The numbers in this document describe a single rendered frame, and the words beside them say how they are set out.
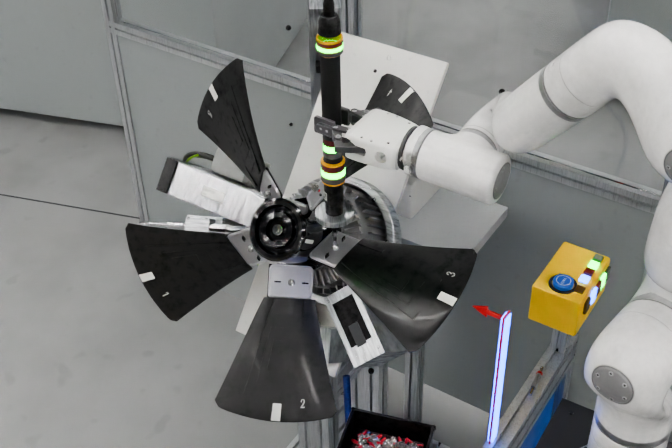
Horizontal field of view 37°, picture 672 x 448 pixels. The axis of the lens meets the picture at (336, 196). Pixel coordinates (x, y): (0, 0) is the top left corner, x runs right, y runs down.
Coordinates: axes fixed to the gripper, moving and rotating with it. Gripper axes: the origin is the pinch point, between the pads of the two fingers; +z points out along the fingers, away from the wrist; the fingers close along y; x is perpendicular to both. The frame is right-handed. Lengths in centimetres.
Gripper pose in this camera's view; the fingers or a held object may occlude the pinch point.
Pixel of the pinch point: (332, 120)
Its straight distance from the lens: 168.7
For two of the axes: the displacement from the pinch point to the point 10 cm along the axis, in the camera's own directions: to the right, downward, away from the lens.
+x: -0.1, -7.9, -6.2
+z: -8.4, -3.3, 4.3
